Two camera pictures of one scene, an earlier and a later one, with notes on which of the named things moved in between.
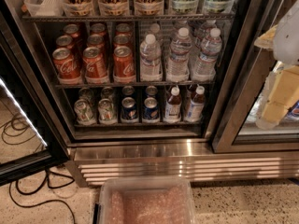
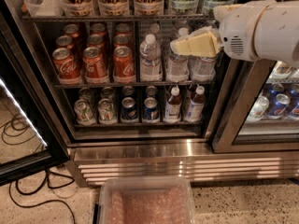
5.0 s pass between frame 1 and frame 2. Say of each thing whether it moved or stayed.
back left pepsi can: stayed
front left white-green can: stayed
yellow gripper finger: moved
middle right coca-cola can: stayed
